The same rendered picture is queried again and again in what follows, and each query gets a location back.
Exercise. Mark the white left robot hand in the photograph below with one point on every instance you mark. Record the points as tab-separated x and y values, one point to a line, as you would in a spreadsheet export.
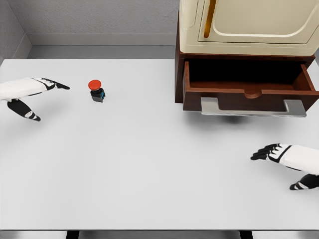
22	90

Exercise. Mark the red button black switch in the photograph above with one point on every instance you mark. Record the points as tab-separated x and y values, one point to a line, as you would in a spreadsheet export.
97	91

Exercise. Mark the brown wooden cabinet body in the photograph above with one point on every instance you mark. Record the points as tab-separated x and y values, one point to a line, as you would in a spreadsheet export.
180	74

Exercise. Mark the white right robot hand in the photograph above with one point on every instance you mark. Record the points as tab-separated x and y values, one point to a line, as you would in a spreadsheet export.
299	156

